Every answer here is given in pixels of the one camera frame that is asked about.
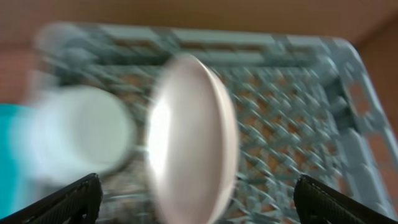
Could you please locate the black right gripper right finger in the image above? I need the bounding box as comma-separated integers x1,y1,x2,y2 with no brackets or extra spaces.
294,174,397,224

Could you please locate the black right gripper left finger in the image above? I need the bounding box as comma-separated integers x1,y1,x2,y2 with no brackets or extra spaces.
1,173,103,224

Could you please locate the grey-green bowl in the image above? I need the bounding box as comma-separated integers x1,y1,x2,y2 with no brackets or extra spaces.
11,85,136,185

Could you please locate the pink round plate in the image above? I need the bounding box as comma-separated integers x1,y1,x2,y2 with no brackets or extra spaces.
146,54,239,223

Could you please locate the teal plastic tray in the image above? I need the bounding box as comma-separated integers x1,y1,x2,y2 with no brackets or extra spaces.
1,104,36,218

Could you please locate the grey dish rack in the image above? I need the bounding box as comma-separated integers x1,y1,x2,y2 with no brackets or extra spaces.
34,22,397,223

